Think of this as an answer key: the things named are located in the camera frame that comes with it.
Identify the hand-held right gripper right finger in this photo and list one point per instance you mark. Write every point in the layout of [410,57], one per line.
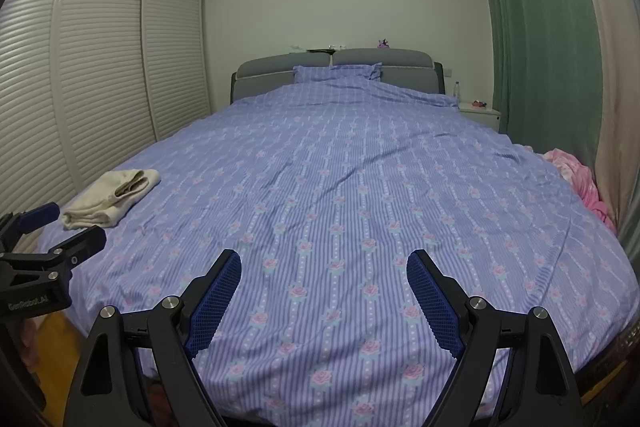
[432,307]

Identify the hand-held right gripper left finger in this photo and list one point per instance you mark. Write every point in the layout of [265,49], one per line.
[215,307]

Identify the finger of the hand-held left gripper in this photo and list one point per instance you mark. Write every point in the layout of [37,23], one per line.
[85,239]
[40,214]

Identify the cream pants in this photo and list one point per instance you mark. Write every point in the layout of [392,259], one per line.
[110,199]

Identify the purple floral duvet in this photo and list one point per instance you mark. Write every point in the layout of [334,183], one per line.
[350,207]

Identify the white louvred wardrobe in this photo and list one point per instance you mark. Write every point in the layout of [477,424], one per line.
[100,57]

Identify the dark wooden furniture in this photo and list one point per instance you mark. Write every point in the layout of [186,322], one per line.
[615,367]

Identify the white nightstand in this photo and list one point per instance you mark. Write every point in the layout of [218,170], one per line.
[480,117]

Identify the pink cloth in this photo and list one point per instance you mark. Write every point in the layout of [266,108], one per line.
[580,177]

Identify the clear plastic bottle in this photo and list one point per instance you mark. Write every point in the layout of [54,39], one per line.
[456,90]

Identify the grey bed headboard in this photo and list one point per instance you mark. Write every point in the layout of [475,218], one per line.
[260,72]

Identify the purple floral pillow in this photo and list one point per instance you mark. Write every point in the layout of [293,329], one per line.
[335,73]

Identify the purple toy figure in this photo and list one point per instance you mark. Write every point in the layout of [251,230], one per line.
[384,45]

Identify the dark flat book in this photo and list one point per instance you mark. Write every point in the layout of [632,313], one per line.
[319,51]

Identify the beige curtain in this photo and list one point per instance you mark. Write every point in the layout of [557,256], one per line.
[612,82]

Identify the green curtain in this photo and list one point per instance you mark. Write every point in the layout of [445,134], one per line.
[540,32]

